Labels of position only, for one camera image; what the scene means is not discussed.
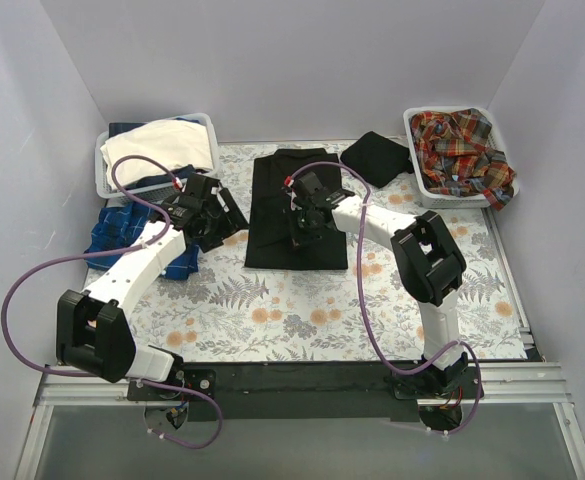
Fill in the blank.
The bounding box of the black long sleeve shirt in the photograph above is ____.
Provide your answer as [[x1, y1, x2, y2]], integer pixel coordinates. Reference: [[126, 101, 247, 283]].
[[245, 148, 348, 271]]

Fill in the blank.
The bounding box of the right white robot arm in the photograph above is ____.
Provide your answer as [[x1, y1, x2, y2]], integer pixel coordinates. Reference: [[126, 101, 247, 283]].
[[284, 171, 468, 398]]

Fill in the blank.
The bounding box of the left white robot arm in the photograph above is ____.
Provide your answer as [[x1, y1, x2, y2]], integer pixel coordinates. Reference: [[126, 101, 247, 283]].
[[56, 174, 248, 400]]

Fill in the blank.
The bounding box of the left white plastic basket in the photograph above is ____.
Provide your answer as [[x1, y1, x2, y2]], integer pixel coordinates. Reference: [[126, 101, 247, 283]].
[[95, 113, 221, 203]]

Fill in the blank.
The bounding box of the white plastic basket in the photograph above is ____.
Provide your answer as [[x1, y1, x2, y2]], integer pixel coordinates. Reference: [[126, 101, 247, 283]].
[[95, 113, 221, 203], [402, 105, 523, 209]]

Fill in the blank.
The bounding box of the cream white folded shirt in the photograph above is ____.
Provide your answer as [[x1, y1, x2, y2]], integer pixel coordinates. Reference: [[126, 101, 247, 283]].
[[100, 118, 214, 190]]

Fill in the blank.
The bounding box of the folded black shirt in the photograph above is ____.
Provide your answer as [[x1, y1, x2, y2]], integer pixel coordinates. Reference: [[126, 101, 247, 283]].
[[340, 131, 414, 188]]

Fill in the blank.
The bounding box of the blue plaid shirt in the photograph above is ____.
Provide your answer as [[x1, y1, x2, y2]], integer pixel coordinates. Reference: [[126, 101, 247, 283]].
[[85, 203, 199, 281]]

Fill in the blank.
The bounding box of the floral patterned table mat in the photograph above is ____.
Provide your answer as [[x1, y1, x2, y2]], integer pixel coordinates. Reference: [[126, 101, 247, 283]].
[[66, 140, 536, 364]]

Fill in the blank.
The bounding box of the red plaid shirt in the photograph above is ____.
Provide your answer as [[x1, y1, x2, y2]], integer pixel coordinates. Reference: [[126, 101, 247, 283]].
[[409, 108, 517, 211]]

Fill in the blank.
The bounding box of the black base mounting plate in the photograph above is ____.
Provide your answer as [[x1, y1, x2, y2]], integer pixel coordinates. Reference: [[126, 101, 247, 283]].
[[126, 360, 488, 421]]

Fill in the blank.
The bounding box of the right white plastic basket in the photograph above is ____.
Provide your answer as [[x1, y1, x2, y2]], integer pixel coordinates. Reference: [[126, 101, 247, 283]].
[[402, 105, 523, 209]]

